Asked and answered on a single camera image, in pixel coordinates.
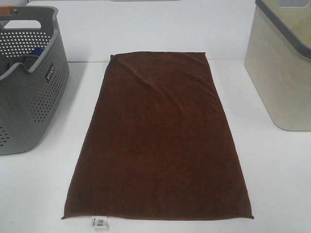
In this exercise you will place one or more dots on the beige plastic bin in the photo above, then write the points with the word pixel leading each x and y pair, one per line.
pixel 278 61

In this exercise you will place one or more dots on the brown leather basket handle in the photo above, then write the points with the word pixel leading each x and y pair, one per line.
pixel 6 10

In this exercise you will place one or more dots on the grey perforated plastic basket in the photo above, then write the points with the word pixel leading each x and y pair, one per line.
pixel 30 88

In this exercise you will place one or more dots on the brown towel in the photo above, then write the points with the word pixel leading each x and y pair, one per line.
pixel 158 146

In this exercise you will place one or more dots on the blue cloth in basket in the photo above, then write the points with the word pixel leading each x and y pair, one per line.
pixel 36 52

